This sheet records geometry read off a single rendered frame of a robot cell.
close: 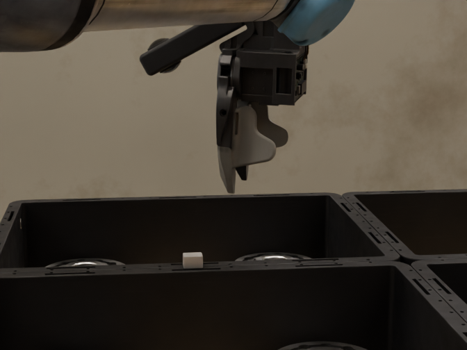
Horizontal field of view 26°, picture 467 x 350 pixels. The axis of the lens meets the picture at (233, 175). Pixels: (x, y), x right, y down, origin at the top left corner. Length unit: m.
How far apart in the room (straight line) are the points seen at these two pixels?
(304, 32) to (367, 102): 2.07
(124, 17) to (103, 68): 2.09
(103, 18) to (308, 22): 0.25
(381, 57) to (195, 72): 0.54
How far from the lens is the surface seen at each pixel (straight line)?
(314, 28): 0.88
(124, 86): 2.77
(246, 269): 0.94
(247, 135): 1.04
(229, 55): 1.03
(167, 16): 0.72
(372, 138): 2.95
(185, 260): 0.94
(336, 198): 1.23
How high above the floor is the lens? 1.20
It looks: 12 degrees down
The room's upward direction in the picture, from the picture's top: straight up
